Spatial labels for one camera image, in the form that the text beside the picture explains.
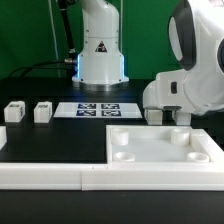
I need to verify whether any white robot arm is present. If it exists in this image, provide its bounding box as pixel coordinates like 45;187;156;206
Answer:
56;0;224;115

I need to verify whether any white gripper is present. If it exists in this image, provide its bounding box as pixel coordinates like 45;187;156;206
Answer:
143;69;198;114

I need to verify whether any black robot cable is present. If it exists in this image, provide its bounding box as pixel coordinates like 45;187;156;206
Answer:
7;0;78;78

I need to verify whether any white hanging cable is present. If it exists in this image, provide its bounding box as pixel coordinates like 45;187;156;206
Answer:
47;0;62;78

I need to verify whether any white marker sheet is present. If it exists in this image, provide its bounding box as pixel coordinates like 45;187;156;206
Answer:
54;102;142;119

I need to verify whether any white square table top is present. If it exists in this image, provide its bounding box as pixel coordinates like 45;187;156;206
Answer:
106;125;224;163

